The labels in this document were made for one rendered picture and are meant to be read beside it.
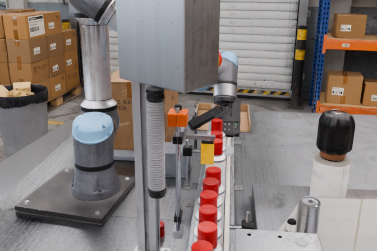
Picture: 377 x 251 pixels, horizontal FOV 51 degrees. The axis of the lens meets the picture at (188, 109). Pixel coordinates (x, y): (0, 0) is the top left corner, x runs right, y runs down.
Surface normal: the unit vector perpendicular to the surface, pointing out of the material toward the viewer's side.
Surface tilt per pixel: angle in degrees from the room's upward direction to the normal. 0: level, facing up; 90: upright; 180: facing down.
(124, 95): 90
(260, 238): 0
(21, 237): 0
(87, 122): 6
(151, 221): 90
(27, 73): 90
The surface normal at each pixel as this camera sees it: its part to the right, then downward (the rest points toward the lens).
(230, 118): -0.09, -0.22
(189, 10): 0.76, 0.20
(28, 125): 0.58, 0.36
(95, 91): 0.04, 0.28
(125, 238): 0.00, -0.95
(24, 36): -0.18, 0.31
